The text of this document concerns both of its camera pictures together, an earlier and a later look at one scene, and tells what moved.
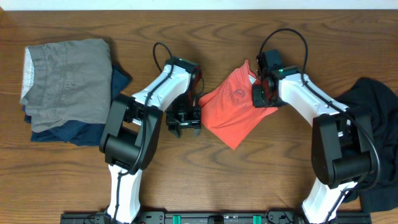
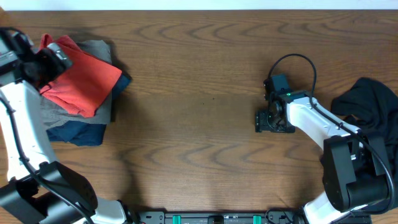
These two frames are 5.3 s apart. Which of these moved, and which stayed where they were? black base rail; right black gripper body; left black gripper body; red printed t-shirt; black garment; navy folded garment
Moved: red printed t-shirt; right black gripper body; left black gripper body
Stayed: black garment; black base rail; navy folded garment
